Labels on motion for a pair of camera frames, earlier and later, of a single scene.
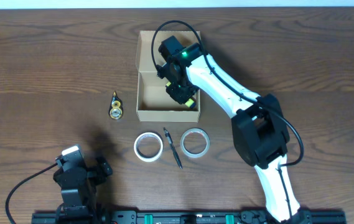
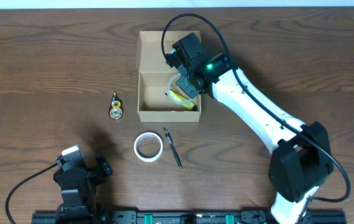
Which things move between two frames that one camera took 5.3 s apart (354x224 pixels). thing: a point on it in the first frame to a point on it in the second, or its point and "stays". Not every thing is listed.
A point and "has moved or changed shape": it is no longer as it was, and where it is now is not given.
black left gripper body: x=96 y=175 stays
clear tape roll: x=195 y=129 has moved or changed shape
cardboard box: x=153 y=102 stays
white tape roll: x=146 y=158 stays
